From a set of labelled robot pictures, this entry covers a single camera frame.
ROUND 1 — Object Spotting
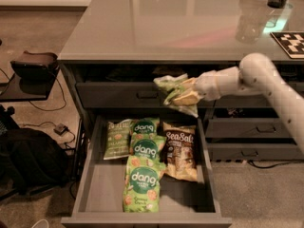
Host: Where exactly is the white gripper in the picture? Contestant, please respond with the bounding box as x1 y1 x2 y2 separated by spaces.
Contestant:
173 70 220 105

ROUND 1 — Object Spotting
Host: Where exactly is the green jalapeno chip bag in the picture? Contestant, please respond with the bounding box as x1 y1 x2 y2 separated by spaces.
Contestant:
154 73 198 118
104 119 132 160

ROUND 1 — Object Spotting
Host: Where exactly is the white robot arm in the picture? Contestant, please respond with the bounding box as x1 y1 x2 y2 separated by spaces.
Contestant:
173 53 304 152

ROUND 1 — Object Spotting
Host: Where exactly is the grey middle right drawer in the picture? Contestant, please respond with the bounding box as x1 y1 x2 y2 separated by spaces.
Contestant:
205 118 291 139

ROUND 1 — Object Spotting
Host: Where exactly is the grey top right drawer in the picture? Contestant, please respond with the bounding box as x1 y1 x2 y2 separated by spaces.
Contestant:
214 82 304 109

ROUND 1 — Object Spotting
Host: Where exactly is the sea salt chip bag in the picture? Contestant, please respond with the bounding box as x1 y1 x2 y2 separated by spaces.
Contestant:
162 123 198 181

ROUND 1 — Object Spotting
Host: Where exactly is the rear green dang chip bag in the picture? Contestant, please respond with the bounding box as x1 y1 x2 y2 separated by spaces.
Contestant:
130 118 160 135

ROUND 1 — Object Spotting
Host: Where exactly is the green dang chip bag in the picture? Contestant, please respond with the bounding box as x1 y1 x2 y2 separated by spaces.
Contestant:
123 156 165 213
130 134 166 160
130 118 160 135

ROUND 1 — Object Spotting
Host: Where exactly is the grey bottom right drawer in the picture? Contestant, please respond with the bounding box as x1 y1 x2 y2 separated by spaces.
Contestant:
207 143 304 161

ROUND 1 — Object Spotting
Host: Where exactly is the middle green dang chip bag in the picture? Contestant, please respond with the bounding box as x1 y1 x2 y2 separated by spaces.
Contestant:
130 134 166 160

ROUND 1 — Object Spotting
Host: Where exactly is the grey top left drawer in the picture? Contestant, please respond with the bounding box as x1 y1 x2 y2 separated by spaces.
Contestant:
75 81 220 109

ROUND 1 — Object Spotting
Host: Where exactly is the front green dang chip bag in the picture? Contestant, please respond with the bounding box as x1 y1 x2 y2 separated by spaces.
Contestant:
123 156 165 213

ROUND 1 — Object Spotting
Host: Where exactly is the open grey middle drawer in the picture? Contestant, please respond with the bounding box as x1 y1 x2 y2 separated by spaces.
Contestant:
62 115 232 228

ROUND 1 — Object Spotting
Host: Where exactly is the black white marker board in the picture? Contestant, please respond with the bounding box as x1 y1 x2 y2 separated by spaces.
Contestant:
271 31 304 59

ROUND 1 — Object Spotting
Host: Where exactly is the black power adapter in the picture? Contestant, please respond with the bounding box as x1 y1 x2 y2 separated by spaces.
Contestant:
53 123 67 135

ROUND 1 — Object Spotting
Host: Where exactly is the black device on side table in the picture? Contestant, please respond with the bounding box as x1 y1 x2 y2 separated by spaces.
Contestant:
10 50 58 81

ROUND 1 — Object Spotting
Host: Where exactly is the black backpack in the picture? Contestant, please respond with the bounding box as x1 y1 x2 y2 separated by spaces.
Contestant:
0 128 68 195

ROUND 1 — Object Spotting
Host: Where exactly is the grey sneaker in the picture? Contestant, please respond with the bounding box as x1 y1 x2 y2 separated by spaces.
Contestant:
31 219 49 228

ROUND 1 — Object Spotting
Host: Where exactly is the black cable on floor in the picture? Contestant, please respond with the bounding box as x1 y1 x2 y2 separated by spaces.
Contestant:
28 69 68 112

